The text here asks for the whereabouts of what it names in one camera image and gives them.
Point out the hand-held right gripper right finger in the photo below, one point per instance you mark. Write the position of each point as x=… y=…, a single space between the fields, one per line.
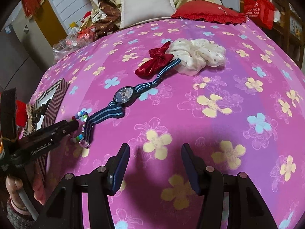
x=190 y=169

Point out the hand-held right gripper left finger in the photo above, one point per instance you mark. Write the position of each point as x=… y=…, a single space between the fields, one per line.
x=119 y=169

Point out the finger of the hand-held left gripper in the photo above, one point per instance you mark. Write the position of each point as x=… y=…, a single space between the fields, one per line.
x=62 y=127
x=8 y=114

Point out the beige lace hair bow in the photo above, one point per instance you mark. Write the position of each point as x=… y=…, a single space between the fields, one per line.
x=29 y=119

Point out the chevron patterned box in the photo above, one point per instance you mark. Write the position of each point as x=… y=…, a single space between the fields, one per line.
x=58 y=90

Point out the red cloth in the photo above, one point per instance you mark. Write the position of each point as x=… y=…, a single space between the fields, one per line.
x=21 y=112

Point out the clear plastic bag pile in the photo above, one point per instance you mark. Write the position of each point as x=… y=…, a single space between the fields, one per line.
x=71 y=43

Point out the red velvet hair bow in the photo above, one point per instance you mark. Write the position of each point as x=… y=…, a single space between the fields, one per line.
x=157 y=62

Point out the white dotted scrunchie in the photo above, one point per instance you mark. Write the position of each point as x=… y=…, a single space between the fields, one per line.
x=197 y=54

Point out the red hanging decoration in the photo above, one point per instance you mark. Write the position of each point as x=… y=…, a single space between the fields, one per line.
x=34 y=1

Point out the brown patterned quilt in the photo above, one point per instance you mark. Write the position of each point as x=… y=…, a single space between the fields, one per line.
x=104 y=7

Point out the white pillow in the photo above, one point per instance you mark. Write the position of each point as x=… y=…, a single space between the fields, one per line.
x=145 y=7

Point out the red ruffled pillow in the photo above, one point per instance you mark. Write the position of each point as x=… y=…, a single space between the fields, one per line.
x=207 y=12

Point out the wooden chair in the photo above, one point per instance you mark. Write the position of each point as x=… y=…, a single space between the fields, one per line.
x=289 y=33

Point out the red shopping bag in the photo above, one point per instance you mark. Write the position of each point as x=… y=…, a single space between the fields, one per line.
x=259 y=9

